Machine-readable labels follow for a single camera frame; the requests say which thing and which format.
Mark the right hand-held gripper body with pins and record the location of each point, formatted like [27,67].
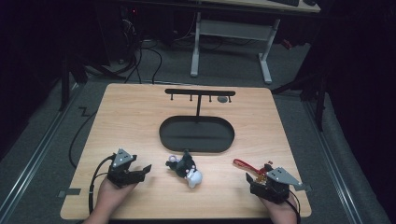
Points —
[274,189]

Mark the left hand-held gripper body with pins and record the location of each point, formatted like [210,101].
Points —
[121,175]

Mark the dark computer tower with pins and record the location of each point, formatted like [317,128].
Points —
[128,28]

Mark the white-framed desk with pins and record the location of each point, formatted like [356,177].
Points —
[232,29]

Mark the black hook rack with tray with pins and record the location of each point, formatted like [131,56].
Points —
[196,137]

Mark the person's right hand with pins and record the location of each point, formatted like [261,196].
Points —
[281,213]

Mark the metal floor rail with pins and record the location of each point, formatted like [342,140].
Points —
[333,161]
[34,155]

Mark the person's left hand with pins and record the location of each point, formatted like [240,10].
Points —
[109,196]

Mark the black zigzag floor tape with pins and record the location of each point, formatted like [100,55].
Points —
[84,111]

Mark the black keyboard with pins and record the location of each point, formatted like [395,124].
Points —
[285,2]

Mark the small red object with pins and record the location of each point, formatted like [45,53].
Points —
[287,44]

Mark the grey tape strip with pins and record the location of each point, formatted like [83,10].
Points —
[71,192]

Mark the black metal stand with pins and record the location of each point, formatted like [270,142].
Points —
[320,102]
[64,87]

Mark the grey round table grommet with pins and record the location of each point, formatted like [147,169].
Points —
[222,99]

